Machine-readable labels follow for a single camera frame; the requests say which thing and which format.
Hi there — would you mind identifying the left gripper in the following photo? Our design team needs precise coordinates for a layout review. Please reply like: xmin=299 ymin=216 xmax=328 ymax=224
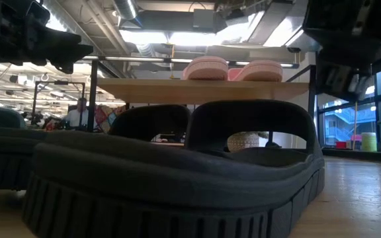
xmin=0 ymin=0 xmax=94 ymax=74

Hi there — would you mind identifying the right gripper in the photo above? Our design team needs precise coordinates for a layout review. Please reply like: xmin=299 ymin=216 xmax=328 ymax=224
xmin=316 ymin=58 xmax=381 ymax=102

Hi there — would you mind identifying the pink slide sandal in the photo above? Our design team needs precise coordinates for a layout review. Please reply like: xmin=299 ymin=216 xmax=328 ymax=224
xmin=181 ymin=56 xmax=230 ymax=81
xmin=228 ymin=59 xmax=284 ymax=83

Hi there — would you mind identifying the black slide sandal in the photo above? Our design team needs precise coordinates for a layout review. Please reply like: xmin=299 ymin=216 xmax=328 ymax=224
xmin=0 ymin=104 xmax=191 ymax=192
xmin=21 ymin=99 xmax=326 ymax=238

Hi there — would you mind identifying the yellow-green cylinder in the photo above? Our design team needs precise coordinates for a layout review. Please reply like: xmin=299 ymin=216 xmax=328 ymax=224
xmin=360 ymin=132 xmax=378 ymax=152

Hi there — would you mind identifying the person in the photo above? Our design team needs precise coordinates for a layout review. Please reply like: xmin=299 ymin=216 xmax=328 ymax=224
xmin=63 ymin=97 xmax=91 ymax=130

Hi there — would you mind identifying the colourful patterned quilt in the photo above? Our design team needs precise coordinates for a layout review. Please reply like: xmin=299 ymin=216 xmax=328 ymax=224
xmin=94 ymin=104 xmax=127 ymax=133

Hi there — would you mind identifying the black background frame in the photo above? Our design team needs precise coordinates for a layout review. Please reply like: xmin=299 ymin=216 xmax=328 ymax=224
xmin=33 ymin=81 xmax=86 ymax=126

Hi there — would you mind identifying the silver round ceiling duct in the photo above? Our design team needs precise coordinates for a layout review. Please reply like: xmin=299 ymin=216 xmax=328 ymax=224
xmin=112 ymin=0 xmax=139 ymax=20

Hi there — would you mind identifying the long ceiling light rail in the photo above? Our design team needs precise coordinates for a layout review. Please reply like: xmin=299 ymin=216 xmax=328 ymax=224
xmin=81 ymin=55 xmax=300 ymax=69

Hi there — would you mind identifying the black metal table frame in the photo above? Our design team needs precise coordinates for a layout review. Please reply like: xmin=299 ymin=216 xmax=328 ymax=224
xmin=321 ymin=147 xmax=381 ymax=163

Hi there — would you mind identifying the wooden shelf with black frame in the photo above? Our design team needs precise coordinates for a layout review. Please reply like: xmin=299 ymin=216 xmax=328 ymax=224
xmin=87 ymin=59 xmax=318 ymax=133

